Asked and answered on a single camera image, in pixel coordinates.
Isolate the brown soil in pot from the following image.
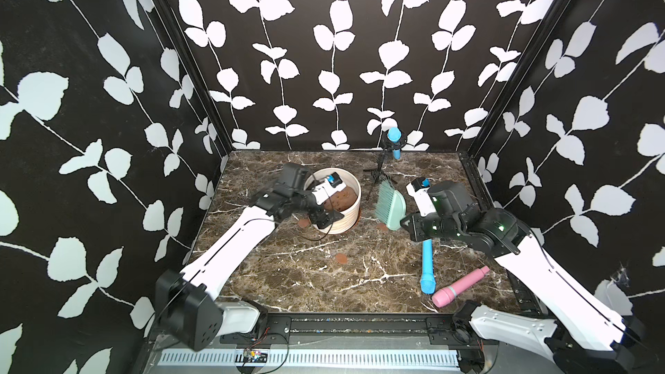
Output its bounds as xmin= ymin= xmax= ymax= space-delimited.
xmin=329 ymin=186 xmax=358 ymax=211

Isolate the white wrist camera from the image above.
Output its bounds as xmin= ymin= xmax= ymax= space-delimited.
xmin=406 ymin=178 xmax=436 ymax=216
xmin=312 ymin=172 xmax=346 ymax=205

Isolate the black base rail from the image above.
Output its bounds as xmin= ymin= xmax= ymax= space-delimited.
xmin=217 ymin=312 xmax=567 ymax=346

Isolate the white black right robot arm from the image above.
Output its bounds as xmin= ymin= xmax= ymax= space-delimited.
xmin=400 ymin=178 xmax=645 ymax=373

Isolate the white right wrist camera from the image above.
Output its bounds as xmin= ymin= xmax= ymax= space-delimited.
xmin=406 ymin=178 xmax=436 ymax=216

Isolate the white slotted cable duct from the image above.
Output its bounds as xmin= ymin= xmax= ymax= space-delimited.
xmin=157 ymin=349 xmax=460 ymax=370

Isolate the small green circuit board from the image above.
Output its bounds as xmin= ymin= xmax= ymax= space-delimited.
xmin=241 ymin=350 xmax=268 ymax=365

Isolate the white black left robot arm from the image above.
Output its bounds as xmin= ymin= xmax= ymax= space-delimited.
xmin=155 ymin=163 xmax=348 ymax=351

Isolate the blue microphone on stand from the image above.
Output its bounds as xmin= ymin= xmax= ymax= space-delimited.
xmin=386 ymin=127 xmax=404 ymax=160

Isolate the blue handheld microphone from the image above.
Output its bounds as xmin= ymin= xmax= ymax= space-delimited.
xmin=420 ymin=239 xmax=436 ymax=294

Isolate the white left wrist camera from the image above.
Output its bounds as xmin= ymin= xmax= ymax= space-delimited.
xmin=312 ymin=172 xmax=346 ymax=205

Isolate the pink handheld microphone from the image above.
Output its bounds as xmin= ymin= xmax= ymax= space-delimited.
xmin=432 ymin=266 xmax=490 ymax=308

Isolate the white wavy ceramic pot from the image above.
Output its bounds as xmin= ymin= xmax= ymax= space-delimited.
xmin=305 ymin=167 xmax=362 ymax=235

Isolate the black tripod microphone stand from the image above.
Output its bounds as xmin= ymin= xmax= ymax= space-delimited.
xmin=363 ymin=133 xmax=407 ymax=185

